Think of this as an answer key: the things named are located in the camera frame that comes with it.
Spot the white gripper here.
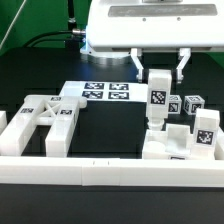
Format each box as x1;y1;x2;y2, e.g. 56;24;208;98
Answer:
86;0;224;84

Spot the white chair seat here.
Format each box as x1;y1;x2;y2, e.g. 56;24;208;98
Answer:
142;123;193;160

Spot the white tagged cube left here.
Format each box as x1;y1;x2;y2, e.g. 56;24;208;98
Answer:
168;95;182;114

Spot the white tagged cube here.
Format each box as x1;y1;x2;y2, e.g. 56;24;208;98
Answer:
184;95;205;115
168;95;182;114

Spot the white tagged cube right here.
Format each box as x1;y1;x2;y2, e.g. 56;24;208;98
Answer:
184;95;205;115

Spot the black vertical pole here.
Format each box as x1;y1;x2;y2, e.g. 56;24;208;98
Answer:
67;0;76;23

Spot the white U-shaped fence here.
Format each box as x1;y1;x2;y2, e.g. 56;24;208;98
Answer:
0;111;224;188

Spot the white marker base plate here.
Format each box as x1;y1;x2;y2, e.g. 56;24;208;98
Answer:
60;81;147;102

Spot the black cable with connector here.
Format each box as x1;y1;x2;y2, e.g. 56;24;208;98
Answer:
23;28;87;48

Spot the white chair back frame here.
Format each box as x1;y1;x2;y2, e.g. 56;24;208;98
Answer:
0;95;87;158

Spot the white diagonal cord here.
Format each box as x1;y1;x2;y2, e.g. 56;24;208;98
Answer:
0;0;28;51

